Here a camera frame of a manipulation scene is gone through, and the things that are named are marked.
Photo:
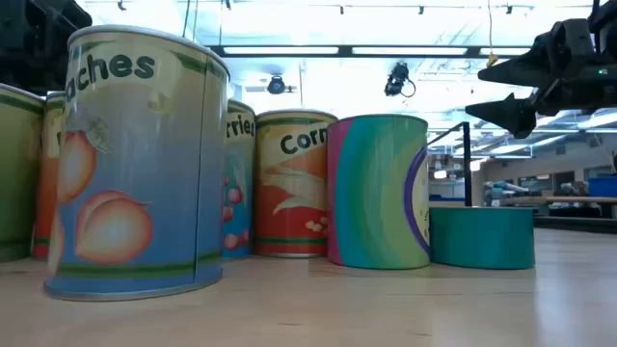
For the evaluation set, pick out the cherries label tin can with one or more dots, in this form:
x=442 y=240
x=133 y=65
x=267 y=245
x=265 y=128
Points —
x=238 y=183

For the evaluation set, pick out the peaches label tin can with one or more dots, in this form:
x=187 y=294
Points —
x=140 y=168

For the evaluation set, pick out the blue storage bin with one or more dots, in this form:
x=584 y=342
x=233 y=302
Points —
x=602 y=187

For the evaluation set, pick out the wooden shelf with black frame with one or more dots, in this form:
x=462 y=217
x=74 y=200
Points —
x=466 y=164

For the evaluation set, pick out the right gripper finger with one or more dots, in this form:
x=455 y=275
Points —
x=511 y=115
x=540 y=62

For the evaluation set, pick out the black metal table frame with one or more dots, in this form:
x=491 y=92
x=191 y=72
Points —
x=578 y=225

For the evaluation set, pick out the teal green pink can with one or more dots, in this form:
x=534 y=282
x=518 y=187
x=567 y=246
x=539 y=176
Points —
x=376 y=193

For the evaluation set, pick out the wooden background workbench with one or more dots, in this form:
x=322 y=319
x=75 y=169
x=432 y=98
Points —
x=578 y=199

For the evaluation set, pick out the green label tin can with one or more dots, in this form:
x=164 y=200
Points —
x=17 y=183

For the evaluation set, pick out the short teal can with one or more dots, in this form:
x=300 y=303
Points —
x=482 y=238

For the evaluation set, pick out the black round ceiling camera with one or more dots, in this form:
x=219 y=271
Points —
x=276 y=85

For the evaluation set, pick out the orange label tin can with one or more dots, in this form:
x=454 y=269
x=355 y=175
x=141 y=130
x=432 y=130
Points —
x=48 y=193

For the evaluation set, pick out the corn label tin can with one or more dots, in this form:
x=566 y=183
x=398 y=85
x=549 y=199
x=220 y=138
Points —
x=294 y=193

